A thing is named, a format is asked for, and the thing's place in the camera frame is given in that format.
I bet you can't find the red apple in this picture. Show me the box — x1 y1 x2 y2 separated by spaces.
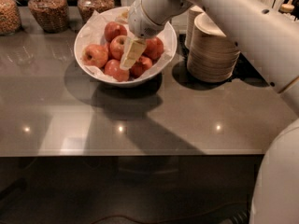
81 44 108 68
104 59 130 82
143 36 164 60
130 56 152 78
110 35 127 60
104 21 127 42

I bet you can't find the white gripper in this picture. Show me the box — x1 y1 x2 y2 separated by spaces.
121 0 164 70

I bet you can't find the rear stack of paper bowls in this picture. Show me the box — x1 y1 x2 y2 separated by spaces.
185 6 204 49

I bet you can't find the red apple top back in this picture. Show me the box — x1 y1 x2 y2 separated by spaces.
104 21 127 42

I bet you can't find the right glass cereal jar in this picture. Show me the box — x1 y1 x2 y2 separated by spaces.
77 0 115 23

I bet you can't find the middle glass cereal jar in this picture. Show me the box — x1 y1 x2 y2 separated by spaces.
28 0 69 33

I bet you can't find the white ceramic bowl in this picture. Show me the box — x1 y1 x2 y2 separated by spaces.
73 6 178 89

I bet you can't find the red apple front right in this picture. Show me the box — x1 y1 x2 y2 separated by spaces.
130 56 152 78

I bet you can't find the red apple centre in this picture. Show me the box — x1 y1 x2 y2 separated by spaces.
110 35 127 60

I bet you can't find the stack of paper bowls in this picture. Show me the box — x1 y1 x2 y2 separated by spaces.
187 13 240 83
185 6 204 49

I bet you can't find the glass cereal jar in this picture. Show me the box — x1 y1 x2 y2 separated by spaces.
28 0 69 33
77 0 115 23
0 0 21 35

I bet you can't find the red apple front left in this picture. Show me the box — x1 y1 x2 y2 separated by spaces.
104 59 130 82

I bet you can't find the left glass cereal jar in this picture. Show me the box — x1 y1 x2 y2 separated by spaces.
0 0 21 35

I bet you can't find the front stack of paper bowls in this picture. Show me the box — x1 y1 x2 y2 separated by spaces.
187 13 240 83

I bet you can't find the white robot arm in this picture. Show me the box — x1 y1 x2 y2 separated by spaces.
121 0 299 224

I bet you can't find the white paper bowl liner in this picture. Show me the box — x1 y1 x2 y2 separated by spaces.
78 7 174 83

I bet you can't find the black condiment organiser tray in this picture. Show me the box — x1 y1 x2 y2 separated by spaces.
230 53 270 89

